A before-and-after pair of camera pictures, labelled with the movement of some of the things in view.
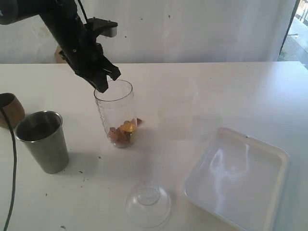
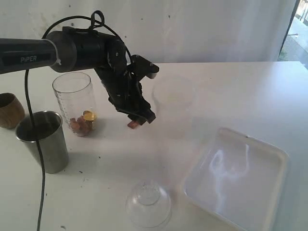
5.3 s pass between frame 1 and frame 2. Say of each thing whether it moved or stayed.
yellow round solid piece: moved
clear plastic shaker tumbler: moved
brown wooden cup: stayed
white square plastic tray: stayed
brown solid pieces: moved
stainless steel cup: stayed
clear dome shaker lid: stayed
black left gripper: moved
